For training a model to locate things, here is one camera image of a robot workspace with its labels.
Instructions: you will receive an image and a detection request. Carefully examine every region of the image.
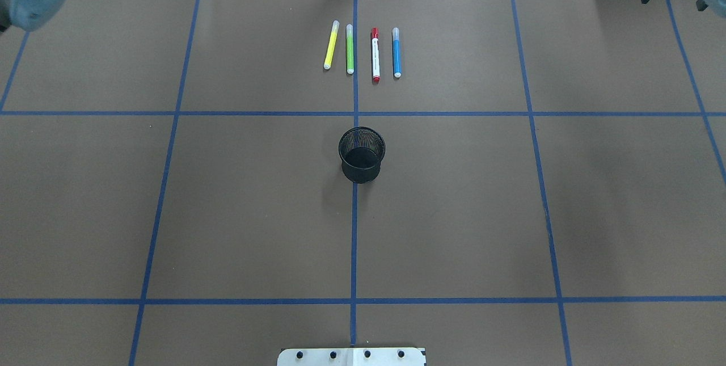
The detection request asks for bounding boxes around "red whiteboard marker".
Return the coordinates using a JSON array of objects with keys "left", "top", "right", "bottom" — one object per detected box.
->
[{"left": 370, "top": 27, "right": 381, "bottom": 84}]

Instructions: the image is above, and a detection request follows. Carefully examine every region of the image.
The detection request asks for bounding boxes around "blue highlighter pen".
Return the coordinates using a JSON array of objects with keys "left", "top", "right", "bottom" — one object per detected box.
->
[{"left": 391, "top": 27, "right": 402, "bottom": 79}]

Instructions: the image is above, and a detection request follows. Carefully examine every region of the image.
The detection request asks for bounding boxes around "green highlighter pen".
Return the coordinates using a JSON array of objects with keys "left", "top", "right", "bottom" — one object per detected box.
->
[{"left": 345, "top": 24, "right": 355, "bottom": 75}]

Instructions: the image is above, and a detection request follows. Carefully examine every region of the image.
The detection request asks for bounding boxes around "yellow highlighter pen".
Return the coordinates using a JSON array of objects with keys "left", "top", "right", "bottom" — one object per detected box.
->
[{"left": 323, "top": 19, "right": 340, "bottom": 70}]

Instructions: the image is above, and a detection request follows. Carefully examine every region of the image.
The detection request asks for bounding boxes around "black mesh pen holder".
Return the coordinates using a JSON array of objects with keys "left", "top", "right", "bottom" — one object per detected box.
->
[{"left": 337, "top": 127, "right": 386, "bottom": 183}]

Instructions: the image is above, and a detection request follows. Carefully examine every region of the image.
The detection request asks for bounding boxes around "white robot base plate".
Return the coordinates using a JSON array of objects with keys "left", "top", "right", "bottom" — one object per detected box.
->
[{"left": 277, "top": 347, "right": 427, "bottom": 365}]

